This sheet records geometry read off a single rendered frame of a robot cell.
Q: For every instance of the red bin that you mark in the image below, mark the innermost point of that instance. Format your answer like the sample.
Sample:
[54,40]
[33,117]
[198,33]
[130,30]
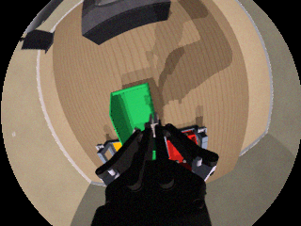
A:
[176,155]

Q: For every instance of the green bin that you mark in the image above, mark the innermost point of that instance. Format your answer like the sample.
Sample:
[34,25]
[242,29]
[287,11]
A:
[130,109]

